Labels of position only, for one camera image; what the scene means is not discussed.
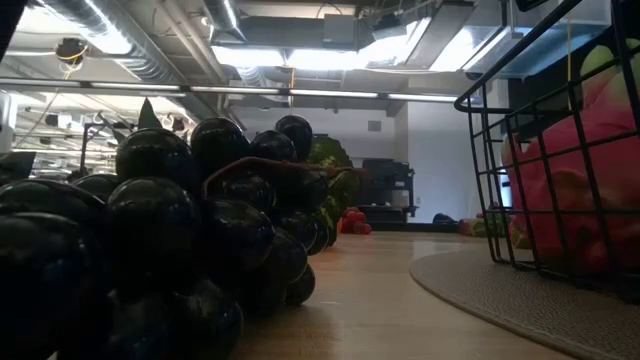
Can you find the dark red grape bunch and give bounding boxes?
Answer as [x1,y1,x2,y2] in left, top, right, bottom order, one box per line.
[339,206,374,236]

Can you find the long red vegetable green end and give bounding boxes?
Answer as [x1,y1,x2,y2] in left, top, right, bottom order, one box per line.
[457,218,484,237]

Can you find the black grape bunch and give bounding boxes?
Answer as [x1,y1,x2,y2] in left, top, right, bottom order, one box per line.
[0,113,370,360]

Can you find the pink dragon fruit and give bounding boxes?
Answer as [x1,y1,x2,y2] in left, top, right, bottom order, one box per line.
[501,43,640,275]

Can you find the black wire basket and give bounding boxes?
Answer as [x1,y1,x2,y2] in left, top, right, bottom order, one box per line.
[453,0,640,306]

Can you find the black equipment rack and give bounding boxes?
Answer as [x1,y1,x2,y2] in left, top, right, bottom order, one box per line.
[360,158,418,225]

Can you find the long horizontal light bar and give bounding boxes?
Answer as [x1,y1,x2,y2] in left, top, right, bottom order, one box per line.
[0,76,460,105]

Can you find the pink grape bunch green leaf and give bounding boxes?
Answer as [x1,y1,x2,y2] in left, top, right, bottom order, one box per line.
[474,199,506,239]

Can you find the round beige placemat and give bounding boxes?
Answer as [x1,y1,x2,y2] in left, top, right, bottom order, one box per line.
[408,248,640,360]

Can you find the dark flat monitor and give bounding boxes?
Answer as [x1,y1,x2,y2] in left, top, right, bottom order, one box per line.
[0,151,37,187]

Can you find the black aluminium table frame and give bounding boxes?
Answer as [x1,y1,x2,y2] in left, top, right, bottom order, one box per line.
[367,221,474,233]

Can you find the grey rectangular duct box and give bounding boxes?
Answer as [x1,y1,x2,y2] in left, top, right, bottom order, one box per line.
[322,13,362,50]

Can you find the small round silver duct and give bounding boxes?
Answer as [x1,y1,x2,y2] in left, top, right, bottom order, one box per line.
[202,0,247,44]

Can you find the wide flat silver duct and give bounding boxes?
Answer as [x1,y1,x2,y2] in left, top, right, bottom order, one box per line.
[367,0,476,71]

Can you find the large round silver duct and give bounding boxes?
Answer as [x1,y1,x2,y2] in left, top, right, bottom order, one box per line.
[29,0,221,121]

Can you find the black ceiling device yellow cable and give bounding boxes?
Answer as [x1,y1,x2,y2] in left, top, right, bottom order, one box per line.
[53,37,91,67]

